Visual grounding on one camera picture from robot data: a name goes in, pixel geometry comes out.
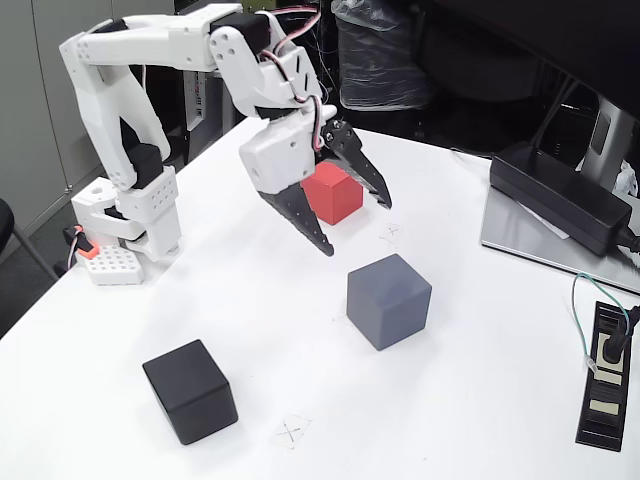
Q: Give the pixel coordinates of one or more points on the plastic wrapped black bin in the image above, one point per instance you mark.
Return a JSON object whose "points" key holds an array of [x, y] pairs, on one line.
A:
{"points": [[380, 65]]}

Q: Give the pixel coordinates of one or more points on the black block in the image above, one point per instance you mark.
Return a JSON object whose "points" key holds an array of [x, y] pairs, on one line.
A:
{"points": [[190, 390]]}

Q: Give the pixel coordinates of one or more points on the black monitor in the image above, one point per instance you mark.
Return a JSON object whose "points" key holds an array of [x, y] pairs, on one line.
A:
{"points": [[575, 40]]}

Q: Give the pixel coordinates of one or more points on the silver monitor stand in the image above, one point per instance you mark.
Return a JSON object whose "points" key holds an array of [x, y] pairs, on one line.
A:
{"points": [[520, 235]]}

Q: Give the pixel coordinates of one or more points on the black power adapter brick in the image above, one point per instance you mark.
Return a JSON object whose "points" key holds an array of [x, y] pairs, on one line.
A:
{"points": [[555, 195]]}

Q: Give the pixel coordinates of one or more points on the green circuit board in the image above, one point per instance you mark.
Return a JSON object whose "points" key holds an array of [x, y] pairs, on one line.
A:
{"points": [[257, 4]]}

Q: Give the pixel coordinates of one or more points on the clear tape with X mark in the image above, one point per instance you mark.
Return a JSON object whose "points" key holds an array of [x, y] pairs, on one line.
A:
{"points": [[392, 233], [292, 431]]}

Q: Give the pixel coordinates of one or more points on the black power strip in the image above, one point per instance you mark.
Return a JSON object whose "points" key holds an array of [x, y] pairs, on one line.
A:
{"points": [[600, 425]]}

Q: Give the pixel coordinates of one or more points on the black flat panel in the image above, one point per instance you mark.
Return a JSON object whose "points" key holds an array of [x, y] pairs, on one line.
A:
{"points": [[165, 115]]}

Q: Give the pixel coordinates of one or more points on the red block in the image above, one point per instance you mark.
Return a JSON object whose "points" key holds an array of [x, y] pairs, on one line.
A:
{"points": [[340, 200]]}

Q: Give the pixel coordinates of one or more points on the white perforated table clamp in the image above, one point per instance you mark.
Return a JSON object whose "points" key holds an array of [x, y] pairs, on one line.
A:
{"points": [[115, 265]]}

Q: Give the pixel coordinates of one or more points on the crumpled white plastic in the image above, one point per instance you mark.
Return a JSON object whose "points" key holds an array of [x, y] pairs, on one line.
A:
{"points": [[629, 180]]}

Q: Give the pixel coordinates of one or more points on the black power plug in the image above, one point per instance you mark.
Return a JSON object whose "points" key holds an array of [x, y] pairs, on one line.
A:
{"points": [[612, 347]]}

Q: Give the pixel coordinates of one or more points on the grey block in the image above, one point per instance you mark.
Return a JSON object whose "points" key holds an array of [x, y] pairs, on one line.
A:
{"points": [[387, 300]]}

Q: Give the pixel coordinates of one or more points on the black office chair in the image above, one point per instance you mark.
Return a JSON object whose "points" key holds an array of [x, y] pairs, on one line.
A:
{"points": [[4, 225]]}

